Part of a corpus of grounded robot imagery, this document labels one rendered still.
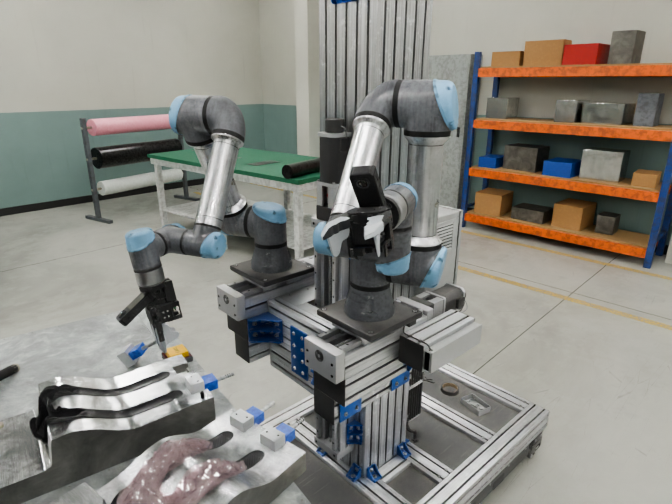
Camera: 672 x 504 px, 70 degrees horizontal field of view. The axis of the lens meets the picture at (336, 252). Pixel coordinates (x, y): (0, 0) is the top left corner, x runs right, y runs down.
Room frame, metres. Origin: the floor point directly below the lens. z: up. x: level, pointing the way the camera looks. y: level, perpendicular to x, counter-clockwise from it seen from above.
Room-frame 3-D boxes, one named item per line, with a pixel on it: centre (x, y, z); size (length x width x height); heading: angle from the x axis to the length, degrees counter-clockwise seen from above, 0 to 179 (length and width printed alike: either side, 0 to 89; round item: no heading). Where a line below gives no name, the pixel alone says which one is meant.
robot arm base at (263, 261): (1.66, 0.24, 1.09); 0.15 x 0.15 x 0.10
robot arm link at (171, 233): (1.34, 0.48, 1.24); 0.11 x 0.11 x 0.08; 70
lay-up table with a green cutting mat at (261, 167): (5.21, 0.89, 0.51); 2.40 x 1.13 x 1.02; 50
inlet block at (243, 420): (1.05, 0.21, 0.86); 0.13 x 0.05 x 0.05; 143
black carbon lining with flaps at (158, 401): (1.04, 0.58, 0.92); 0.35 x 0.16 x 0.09; 125
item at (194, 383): (1.15, 0.34, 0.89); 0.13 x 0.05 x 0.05; 125
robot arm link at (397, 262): (1.01, -0.11, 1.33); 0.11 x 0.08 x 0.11; 68
